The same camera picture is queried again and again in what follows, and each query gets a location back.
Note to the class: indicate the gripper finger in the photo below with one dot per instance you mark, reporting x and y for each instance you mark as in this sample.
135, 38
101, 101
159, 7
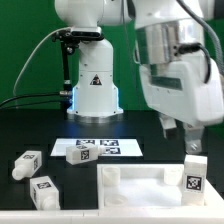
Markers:
168, 125
192, 138

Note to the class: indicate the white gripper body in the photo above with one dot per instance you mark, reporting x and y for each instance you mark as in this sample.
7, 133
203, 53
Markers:
187, 89

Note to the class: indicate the white square table top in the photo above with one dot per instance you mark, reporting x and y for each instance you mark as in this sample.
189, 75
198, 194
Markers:
146, 186

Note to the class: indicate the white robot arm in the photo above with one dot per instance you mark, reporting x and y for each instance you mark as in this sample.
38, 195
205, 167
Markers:
158, 26

